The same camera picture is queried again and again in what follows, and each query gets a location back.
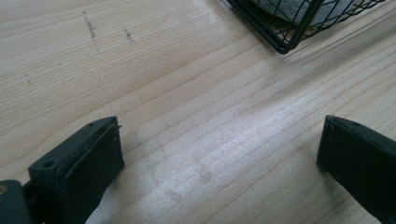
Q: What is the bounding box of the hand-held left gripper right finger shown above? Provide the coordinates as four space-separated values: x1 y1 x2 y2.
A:
316 114 396 224

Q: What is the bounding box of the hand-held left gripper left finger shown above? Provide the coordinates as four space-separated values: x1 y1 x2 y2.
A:
27 116 126 224

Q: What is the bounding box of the black wire mesh basket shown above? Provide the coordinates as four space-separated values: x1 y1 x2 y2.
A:
224 0 388 56

